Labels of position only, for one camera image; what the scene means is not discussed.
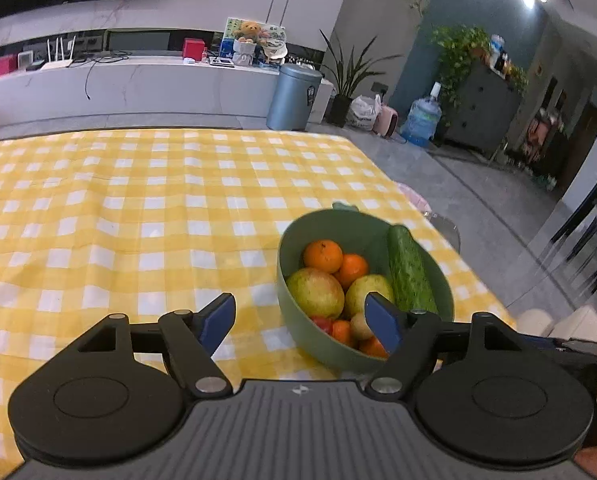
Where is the grey blue trash can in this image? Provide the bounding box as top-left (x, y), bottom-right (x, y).
top-left (266, 63), bottom-right (324, 132)

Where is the white wireless router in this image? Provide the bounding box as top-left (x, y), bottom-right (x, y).
top-left (39, 35), bottom-right (76, 70)

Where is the beige sofa cushion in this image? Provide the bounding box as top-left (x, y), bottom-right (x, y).
top-left (516, 305), bottom-right (597, 346)

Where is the light patterned hat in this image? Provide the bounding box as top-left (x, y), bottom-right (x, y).
top-left (261, 40), bottom-right (288, 63)

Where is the blue water jug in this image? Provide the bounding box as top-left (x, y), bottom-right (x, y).
top-left (401, 81), bottom-right (443, 148)

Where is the white plastic bag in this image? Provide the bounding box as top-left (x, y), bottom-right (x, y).
top-left (347, 94), bottom-right (382, 131)

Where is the pink stool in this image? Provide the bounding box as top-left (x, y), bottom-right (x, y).
top-left (373, 104), bottom-right (403, 137)

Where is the white bottle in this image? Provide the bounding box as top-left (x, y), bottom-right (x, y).
top-left (489, 35), bottom-right (507, 68)

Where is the black cable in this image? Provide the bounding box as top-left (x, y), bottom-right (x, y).
top-left (85, 50), bottom-right (129, 102)

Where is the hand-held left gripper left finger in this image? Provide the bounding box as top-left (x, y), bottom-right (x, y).
top-left (76, 292), bottom-right (236, 399)

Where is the medium orange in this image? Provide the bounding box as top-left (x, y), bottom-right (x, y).
top-left (335, 254), bottom-right (369, 291)

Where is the large orange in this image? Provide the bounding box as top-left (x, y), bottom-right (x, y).
top-left (303, 240), bottom-right (344, 275)

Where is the small tangerine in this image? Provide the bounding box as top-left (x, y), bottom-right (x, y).
top-left (359, 336), bottom-right (389, 359)
top-left (331, 320), bottom-right (354, 347)

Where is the leafy green plant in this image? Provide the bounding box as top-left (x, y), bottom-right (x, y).
top-left (429, 25), bottom-right (492, 106)

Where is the white marble media console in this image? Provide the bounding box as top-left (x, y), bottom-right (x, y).
top-left (0, 55), bottom-right (339, 132)

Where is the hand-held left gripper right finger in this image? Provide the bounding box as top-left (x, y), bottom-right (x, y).
top-left (366, 292), bottom-right (527, 399)

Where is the potted long-leaf plant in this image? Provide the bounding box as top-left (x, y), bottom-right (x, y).
top-left (319, 29), bottom-right (404, 128)

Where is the black dining chair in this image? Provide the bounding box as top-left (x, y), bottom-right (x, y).
top-left (549, 180), bottom-right (597, 301)

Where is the dark grey cabinet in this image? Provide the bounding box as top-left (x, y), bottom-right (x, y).
top-left (446, 57), bottom-right (524, 156)

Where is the yellow checked tablecloth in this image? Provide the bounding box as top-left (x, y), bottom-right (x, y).
top-left (0, 129), bottom-right (517, 476)

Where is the green bowl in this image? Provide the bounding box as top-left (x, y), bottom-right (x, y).
top-left (277, 202), bottom-right (455, 376)

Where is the green cucumber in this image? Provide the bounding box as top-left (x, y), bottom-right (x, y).
top-left (387, 225), bottom-right (439, 316)

